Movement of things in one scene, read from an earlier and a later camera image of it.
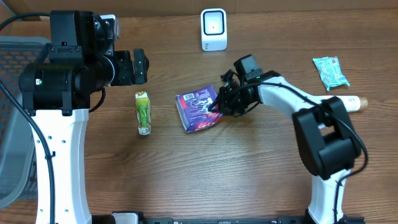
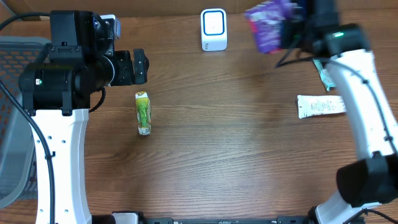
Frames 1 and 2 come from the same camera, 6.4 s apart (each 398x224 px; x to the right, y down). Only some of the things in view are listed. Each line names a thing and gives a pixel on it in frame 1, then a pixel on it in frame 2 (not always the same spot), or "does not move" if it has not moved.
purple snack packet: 193,109 to 265,18
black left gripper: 140,65 does not move
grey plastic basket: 17,153 does not move
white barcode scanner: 214,29 does not move
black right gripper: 227,104 to 293,28
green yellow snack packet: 143,114 does not move
